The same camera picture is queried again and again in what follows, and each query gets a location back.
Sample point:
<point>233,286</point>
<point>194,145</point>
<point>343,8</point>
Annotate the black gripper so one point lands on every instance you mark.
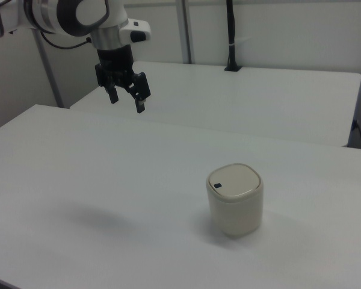
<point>115,64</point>

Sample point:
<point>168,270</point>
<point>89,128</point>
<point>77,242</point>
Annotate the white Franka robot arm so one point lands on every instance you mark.
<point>78,15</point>

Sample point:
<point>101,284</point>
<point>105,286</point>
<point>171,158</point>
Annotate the cream trash bin lid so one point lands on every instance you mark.
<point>233,182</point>

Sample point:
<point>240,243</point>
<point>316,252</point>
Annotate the cream desktop trash bin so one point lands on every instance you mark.
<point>235,210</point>

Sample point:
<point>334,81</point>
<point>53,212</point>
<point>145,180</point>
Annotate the white back table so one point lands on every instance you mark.
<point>228,102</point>

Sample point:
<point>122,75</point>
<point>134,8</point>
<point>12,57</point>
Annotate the grey aluminium frame post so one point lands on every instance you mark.
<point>47,69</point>
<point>185,30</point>

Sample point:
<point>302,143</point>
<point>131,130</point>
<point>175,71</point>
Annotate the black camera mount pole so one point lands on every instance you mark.
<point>232,36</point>

